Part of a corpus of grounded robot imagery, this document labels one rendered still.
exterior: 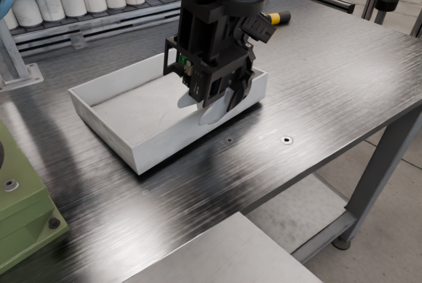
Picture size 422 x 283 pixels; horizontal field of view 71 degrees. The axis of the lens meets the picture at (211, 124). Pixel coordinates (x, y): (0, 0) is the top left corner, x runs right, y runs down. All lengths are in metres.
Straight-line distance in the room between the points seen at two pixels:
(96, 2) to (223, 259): 0.68
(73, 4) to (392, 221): 1.44
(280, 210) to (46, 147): 0.84
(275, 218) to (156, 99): 0.71
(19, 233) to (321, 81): 0.55
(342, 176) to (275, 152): 1.19
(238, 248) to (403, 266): 1.14
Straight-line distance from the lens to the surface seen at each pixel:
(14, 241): 0.38
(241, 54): 0.34
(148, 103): 0.54
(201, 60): 0.31
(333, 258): 1.36
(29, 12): 0.82
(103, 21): 0.82
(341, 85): 0.65
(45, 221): 0.41
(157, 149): 0.41
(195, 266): 0.35
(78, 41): 0.82
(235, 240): 0.36
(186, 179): 0.41
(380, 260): 1.43
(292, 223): 1.12
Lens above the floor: 1.15
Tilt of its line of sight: 40 degrees down
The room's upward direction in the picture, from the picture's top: straight up
